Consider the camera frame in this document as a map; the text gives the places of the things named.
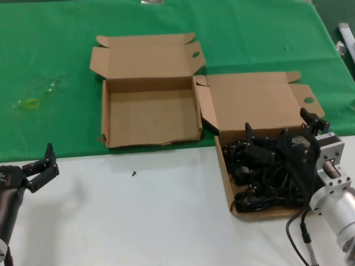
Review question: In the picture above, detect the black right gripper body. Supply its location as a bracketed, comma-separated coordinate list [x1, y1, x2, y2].
[277, 130, 320, 206]

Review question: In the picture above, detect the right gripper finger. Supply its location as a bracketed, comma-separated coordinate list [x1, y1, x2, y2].
[245, 121, 281, 165]
[300, 108, 331, 138]

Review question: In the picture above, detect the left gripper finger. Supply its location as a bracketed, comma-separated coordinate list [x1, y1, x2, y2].
[25, 163, 60, 194]
[21, 142, 58, 178]

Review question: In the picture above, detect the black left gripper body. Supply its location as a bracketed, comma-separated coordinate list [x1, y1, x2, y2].
[0, 165, 27, 242]

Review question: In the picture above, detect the pile of black cables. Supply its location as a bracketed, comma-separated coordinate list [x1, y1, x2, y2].
[238, 137, 308, 195]

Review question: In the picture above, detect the brown cardboard mailer box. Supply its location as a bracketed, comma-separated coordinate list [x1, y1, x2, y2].
[195, 70, 327, 222]

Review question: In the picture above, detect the brown cardboard box torn rim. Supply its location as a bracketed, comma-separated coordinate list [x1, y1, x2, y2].
[89, 32, 206, 150]

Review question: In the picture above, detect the clear plastic film scrap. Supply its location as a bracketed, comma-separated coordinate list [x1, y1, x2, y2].
[41, 73, 65, 95]

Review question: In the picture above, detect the white tube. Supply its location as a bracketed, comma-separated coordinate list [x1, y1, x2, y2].
[337, 23, 355, 63]

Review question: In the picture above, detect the green tablecloth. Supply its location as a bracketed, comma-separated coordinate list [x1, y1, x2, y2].
[0, 0, 355, 164]

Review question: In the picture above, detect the black coiled power cable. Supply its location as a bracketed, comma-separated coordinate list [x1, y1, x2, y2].
[223, 140, 250, 167]
[234, 191, 308, 214]

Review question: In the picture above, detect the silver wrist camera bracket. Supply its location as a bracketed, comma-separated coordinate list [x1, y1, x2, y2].
[316, 132, 354, 195]

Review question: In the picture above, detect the black cable with block plug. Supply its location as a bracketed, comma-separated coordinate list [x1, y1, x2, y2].
[232, 163, 295, 192]

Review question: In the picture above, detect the yellow square ring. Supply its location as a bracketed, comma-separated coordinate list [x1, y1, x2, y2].
[24, 98, 41, 110]

